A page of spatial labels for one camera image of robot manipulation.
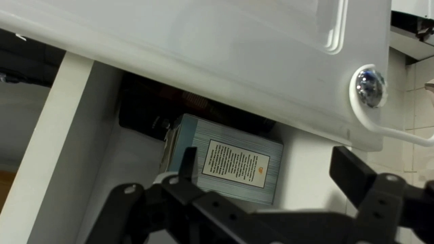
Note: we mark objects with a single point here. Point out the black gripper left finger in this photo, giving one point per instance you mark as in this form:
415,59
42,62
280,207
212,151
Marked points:
149,203

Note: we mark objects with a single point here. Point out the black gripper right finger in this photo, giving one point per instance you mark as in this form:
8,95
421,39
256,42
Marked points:
393,203

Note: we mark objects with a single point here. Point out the silver cabinet door knob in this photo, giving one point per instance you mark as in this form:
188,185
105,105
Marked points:
368,88

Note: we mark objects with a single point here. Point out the white cabinet door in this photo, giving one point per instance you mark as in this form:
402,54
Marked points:
180,44

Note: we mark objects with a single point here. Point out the light blue labelled box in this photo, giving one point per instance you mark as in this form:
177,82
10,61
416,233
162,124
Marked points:
225,130

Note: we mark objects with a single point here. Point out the white range hood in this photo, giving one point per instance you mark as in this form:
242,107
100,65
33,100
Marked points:
413,42

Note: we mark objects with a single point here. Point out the white wall cabinet frame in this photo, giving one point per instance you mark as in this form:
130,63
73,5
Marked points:
58,135

